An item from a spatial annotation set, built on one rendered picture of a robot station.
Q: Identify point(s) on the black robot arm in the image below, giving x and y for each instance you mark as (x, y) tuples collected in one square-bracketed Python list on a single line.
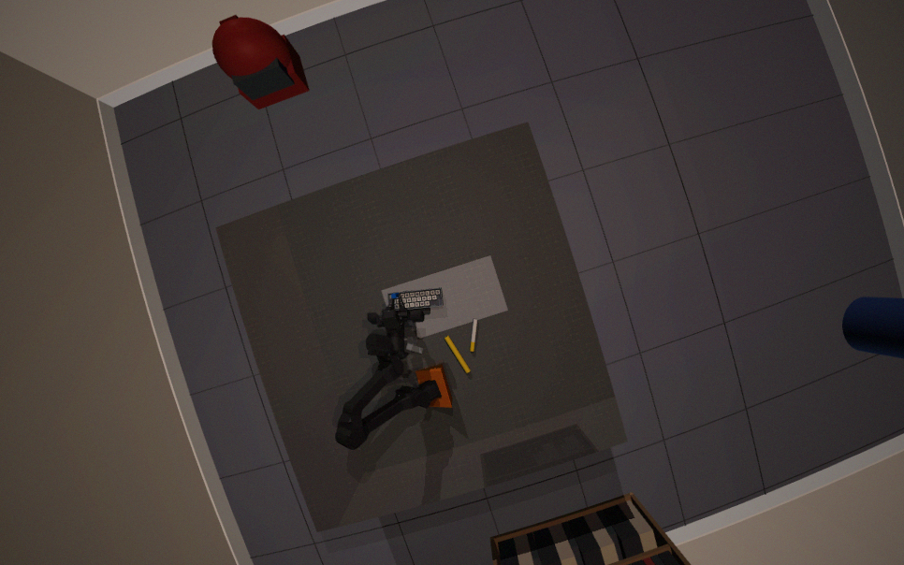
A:
[(353, 434)]

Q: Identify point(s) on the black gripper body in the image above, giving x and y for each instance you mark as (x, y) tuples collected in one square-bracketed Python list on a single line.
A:
[(415, 316)]

